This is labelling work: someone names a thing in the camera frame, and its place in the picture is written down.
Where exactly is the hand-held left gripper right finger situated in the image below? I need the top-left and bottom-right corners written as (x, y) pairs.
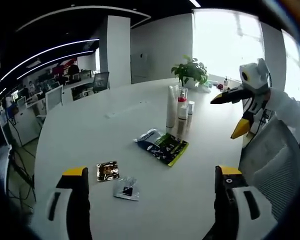
top-left (214, 164), bottom-right (278, 240)

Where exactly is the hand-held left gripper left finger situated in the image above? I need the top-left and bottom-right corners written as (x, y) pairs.
top-left (28, 166), bottom-right (93, 240)

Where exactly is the small white skincare tube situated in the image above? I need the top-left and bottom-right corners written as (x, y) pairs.
top-left (187, 100), bottom-right (196, 118)
top-left (179, 104), bottom-right (188, 122)

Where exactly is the red-banded white skincare bottle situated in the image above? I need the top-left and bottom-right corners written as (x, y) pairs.
top-left (177, 86), bottom-right (189, 121)

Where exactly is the gold foil skincare sachet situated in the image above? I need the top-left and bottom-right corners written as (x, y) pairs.
top-left (96, 160), bottom-right (121, 183)

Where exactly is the large white skincare tube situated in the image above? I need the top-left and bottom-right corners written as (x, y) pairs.
top-left (165, 84), bottom-right (180, 133)

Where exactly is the green black skincare sachet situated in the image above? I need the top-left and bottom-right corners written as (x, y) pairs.
top-left (153, 132), bottom-right (190, 168)

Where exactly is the teal plastic packet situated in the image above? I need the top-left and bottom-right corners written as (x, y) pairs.
top-left (202, 79), bottom-right (214, 92)

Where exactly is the large bright window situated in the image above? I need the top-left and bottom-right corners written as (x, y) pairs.
top-left (192, 9), bottom-right (263, 83)

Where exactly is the potted green plant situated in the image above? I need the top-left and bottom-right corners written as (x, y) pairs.
top-left (171, 54), bottom-right (208, 89)

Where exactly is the grey mesh office chair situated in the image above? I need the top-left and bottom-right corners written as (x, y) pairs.
top-left (238, 119), bottom-right (300, 226)

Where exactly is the white office chair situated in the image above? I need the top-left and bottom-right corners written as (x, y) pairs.
top-left (44, 84), bottom-right (64, 111)

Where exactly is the white office desk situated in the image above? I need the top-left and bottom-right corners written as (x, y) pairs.
top-left (71, 79), bottom-right (95, 101)

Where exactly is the dark grey office chair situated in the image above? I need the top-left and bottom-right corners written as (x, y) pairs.
top-left (92, 71), bottom-right (111, 92)

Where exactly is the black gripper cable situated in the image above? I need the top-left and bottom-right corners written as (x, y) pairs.
top-left (266, 71), bottom-right (274, 89)

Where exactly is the black floor cable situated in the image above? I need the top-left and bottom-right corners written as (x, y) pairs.
top-left (7, 149), bottom-right (38, 201)

